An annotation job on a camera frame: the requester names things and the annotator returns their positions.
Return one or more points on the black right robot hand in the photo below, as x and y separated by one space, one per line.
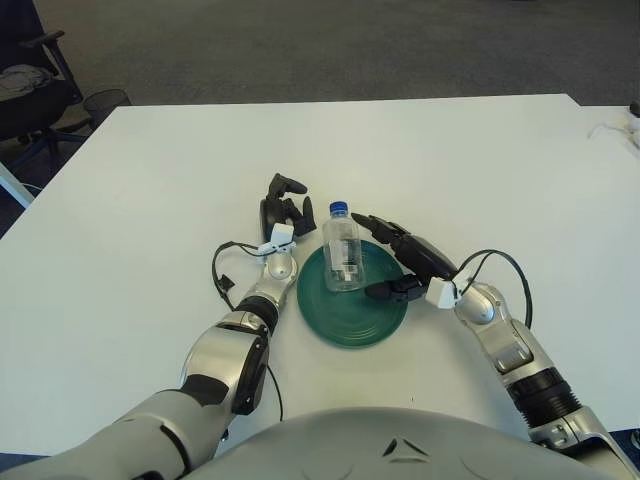
425 257

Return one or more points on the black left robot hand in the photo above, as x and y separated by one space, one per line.
270 212

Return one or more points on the clear bottle with blue cap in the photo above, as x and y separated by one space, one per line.
342 255

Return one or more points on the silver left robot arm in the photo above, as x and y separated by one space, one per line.
225 350

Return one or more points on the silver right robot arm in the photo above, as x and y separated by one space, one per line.
520 340

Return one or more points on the green round plate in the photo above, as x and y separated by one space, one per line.
350 315

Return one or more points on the grey robot torso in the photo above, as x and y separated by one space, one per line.
400 450

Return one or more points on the white and grey VR controller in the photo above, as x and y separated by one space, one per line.
635 130

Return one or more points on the white table leg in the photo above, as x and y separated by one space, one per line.
15 185

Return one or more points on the dark handheld screen controller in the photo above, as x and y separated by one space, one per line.
636 108

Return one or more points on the black office chair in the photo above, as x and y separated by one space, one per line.
30 110

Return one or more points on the grey cloth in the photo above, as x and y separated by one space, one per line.
20 80

